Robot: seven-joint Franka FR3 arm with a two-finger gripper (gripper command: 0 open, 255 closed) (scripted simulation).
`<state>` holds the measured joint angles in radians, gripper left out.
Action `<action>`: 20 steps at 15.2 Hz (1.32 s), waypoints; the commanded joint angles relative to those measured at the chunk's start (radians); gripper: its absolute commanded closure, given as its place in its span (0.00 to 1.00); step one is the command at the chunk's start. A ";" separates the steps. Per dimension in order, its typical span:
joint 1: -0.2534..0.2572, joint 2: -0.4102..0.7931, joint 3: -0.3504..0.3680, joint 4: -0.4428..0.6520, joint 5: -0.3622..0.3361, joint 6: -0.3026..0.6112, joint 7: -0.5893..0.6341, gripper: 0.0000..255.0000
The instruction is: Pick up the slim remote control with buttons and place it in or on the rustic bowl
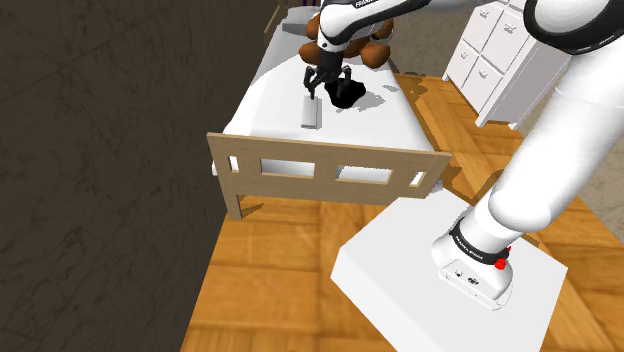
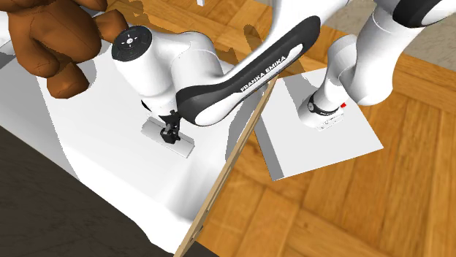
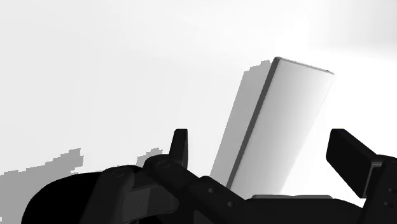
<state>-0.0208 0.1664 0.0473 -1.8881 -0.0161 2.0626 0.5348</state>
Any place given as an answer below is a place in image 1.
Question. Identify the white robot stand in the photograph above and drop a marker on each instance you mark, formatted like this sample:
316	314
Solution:
390	273

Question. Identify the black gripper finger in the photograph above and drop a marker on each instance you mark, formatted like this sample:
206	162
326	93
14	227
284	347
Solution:
310	80
346	72

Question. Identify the black rounded object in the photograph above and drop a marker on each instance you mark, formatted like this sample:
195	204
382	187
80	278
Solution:
347	93

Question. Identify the white pillow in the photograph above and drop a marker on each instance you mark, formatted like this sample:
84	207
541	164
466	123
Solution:
296	23

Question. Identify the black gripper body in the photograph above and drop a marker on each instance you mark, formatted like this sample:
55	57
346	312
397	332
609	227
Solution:
330	63

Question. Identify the white chest of drawers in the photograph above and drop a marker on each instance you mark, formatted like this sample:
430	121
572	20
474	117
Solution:
502	53

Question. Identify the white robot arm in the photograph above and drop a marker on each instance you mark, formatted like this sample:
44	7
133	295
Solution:
551	161

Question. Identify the wooden bed with white mattress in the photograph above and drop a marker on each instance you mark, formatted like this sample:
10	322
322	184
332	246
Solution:
273	109

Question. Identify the grey flat remote control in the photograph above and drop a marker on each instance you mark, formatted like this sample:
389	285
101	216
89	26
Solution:
310	114

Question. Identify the brown teddy bear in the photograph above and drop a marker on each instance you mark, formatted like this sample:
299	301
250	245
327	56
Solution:
373	52

